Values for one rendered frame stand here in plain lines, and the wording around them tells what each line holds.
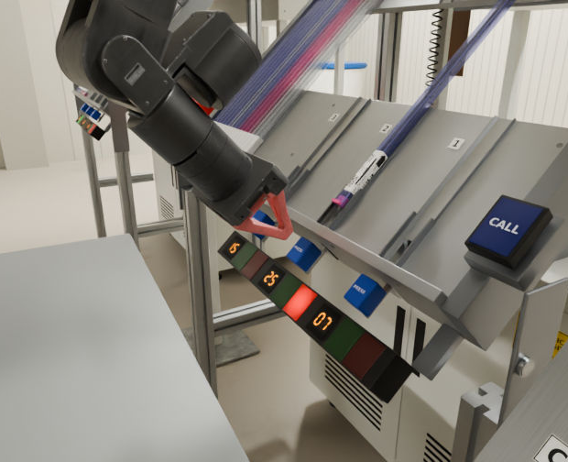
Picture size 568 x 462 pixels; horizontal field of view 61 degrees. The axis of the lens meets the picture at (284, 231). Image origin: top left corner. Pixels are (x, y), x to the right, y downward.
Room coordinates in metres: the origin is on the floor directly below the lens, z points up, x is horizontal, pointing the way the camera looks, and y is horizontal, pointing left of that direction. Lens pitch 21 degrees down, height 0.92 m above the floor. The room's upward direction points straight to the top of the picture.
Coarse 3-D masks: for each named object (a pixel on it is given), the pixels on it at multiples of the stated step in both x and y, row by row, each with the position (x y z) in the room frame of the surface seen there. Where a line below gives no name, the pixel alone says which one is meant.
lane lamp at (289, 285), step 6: (288, 276) 0.50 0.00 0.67; (282, 282) 0.50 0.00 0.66; (288, 282) 0.49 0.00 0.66; (294, 282) 0.49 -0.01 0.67; (300, 282) 0.48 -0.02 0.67; (282, 288) 0.49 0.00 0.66; (288, 288) 0.49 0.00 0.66; (294, 288) 0.48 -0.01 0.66; (276, 294) 0.49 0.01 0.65; (282, 294) 0.48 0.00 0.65; (288, 294) 0.48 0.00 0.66; (276, 300) 0.48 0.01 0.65; (282, 300) 0.48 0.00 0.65; (288, 300) 0.47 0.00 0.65; (282, 306) 0.47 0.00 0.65
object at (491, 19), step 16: (512, 0) 0.64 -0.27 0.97; (496, 16) 0.62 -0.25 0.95; (480, 32) 0.61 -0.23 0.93; (464, 48) 0.61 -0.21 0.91; (448, 64) 0.60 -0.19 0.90; (448, 80) 0.59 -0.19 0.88; (432, 96) 0.58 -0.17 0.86; (416, 112) 0.57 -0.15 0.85; (400, 128) 0.56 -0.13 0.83; (384, 144) 0.56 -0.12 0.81
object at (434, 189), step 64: (320, 128) 0.69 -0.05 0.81; (384, 128) 0.60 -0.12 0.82; (448, 128) 0.53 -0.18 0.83; (512, 128) 0.47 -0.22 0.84; (320, 192) 0.57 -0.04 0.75; (384, 192) 0.51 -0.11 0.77; (448, 192) 0.45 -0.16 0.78; (512, 192) 0.41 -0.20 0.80; (384, 256) 0.43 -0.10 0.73; (448, 256) 0.39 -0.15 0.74
